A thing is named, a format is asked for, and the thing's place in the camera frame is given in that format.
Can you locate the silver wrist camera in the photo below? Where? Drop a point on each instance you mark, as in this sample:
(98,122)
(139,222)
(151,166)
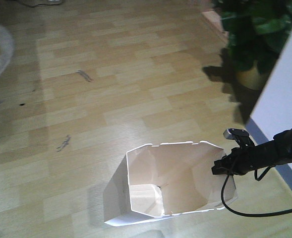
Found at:
(240,136)

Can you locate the white paper trash bin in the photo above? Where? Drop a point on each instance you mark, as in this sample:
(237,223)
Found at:
(157,182)

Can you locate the green potted plant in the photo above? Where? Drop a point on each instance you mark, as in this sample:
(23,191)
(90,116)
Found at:
(257,31)

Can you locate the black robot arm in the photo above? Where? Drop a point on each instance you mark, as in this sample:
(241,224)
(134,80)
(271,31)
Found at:
(275,152)

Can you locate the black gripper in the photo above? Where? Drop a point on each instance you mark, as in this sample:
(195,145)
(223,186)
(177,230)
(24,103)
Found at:
(238,162)

